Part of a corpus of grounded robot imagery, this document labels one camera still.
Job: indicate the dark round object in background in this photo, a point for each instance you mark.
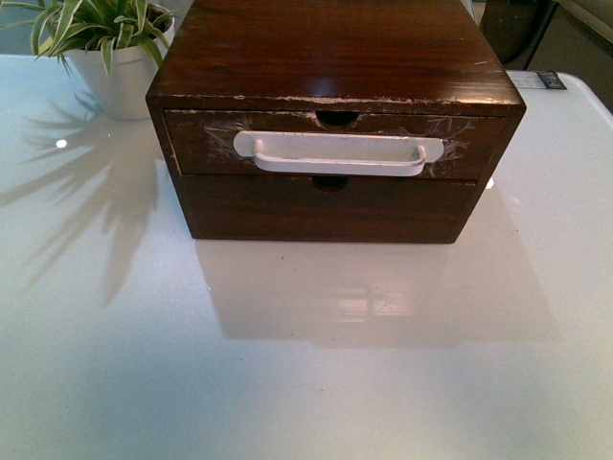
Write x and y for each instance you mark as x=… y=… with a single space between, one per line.
x=514 y=29

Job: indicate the dark brown wooden drawer cabinet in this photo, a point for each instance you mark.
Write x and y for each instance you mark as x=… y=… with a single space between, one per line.
x=339 y=59

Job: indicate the white plant pot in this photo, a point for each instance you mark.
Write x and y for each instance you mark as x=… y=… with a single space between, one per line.
x=118 y=66

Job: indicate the black label sticker on table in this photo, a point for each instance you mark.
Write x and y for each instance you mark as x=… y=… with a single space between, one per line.
x=551 y=80

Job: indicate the green striped spider plant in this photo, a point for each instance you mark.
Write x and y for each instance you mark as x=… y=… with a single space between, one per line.
x=104 y=27

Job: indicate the white metal drawer handle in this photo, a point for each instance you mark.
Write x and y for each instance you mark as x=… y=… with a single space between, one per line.
x=338 y=154

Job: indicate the wooden drawer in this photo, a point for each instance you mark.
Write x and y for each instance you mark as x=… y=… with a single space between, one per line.
x=290 y=208
x=202 y=141

